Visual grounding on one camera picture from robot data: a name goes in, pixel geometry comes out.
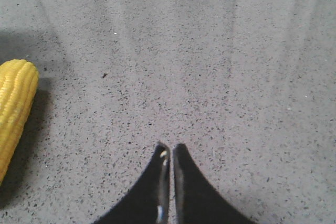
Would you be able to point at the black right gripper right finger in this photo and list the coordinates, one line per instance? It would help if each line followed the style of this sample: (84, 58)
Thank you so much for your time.
(197, 201)

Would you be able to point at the yellow corn cob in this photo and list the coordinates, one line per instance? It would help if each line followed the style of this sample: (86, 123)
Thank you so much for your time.
(19, 81)

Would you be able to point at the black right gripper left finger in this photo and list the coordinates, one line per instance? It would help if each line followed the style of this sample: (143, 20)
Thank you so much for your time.
(149, 198)

